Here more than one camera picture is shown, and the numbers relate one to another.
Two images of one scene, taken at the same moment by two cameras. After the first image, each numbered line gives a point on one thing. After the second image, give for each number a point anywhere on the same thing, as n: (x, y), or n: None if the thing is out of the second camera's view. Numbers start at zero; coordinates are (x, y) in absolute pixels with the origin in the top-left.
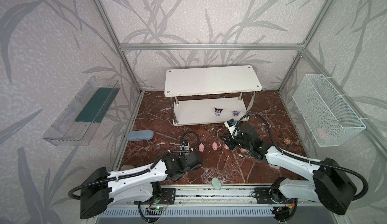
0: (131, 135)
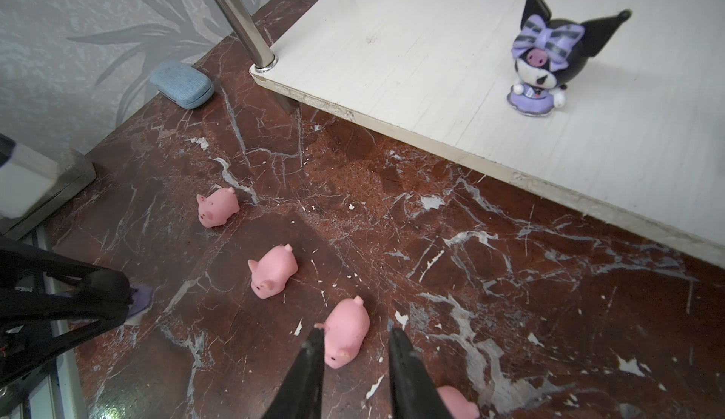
0: (182, 84)
